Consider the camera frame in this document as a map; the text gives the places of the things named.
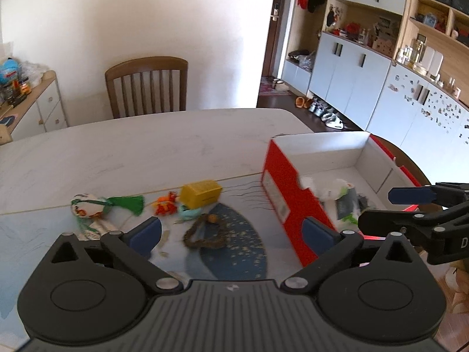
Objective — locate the small yellow box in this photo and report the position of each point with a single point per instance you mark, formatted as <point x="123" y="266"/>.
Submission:
<point x="199" y="192"/>

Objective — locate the white wall cabinet unit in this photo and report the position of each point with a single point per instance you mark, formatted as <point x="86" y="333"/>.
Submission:
<point x="348" y="77"/>

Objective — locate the row of white sneakers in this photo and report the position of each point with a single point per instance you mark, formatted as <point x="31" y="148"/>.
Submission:
<point x="326" y="115"/>

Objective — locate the red ornament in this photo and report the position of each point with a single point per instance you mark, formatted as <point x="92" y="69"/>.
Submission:
<point x="353" y="28"/>

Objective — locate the red cardboard box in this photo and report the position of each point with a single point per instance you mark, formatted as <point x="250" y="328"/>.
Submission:
<point x="282" y="194"/>

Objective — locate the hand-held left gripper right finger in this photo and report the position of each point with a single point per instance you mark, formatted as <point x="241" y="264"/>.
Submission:
<point x="318" y="236"/>

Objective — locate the pile of bags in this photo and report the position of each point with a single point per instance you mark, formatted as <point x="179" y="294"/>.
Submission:
<point x="301" y="59"/>

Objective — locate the blue round placemat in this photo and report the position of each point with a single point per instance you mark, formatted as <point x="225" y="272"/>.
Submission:
<point x="238" y="242"/>

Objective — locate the black hanging ornament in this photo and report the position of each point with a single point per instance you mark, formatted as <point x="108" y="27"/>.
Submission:
<point x="330" y="15"/>

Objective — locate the clear plastic bag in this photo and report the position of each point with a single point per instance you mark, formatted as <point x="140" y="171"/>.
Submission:
<point x="34" y="70"/>

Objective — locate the tall glass jar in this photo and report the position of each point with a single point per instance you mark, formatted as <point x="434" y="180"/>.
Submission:
<point x="417" y="50"/>

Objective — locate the pair of white slippers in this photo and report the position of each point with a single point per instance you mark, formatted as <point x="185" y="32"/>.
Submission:
<point x="280" y="84"/>

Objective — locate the green plastic toy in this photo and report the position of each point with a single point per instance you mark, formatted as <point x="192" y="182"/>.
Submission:
<point x="350" y="219"/>

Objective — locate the white wooden sideboard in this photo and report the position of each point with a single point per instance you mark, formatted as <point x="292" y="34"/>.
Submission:
<point x="47" y="106"/>

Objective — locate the patterned door rug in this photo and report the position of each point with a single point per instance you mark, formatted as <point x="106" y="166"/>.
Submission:
<point x="273" y="88"/>

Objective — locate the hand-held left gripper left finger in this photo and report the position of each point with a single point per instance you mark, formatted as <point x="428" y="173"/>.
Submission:
<point x="144" y="236"/>

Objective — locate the small teal toy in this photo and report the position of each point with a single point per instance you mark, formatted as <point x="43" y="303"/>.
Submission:
<point x="188" y="213"/>

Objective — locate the wooden slat-back chair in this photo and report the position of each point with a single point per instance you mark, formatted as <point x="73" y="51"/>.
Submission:
<point x="146" y="68"/>

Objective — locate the painted egg with green tassel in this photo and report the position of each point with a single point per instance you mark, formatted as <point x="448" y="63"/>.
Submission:
<point x="89" y="207"/>

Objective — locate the white canister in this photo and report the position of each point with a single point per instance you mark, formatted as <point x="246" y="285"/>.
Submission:
<point x="432" y="61"/>

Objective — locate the wooden round-back chair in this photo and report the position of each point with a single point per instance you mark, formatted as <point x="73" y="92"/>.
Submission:
<point x="410" y="157"/>

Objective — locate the clear printed table mat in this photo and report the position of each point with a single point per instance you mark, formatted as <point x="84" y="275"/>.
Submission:
<point x="29" y="234"/>

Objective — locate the pair of orange sandals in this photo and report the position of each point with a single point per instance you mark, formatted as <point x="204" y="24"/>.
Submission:
<point x="303" y="102"/>

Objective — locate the orange toy figure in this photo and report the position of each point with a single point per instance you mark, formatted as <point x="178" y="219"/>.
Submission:
<point x="165" y="205"/>

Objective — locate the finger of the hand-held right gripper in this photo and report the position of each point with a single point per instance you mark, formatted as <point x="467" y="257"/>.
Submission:
<point x="410" y="195"/>
<point x="388" y="220"/>

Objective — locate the dark brown door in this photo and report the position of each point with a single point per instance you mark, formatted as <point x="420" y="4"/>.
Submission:
<point x="275" y="44"/>

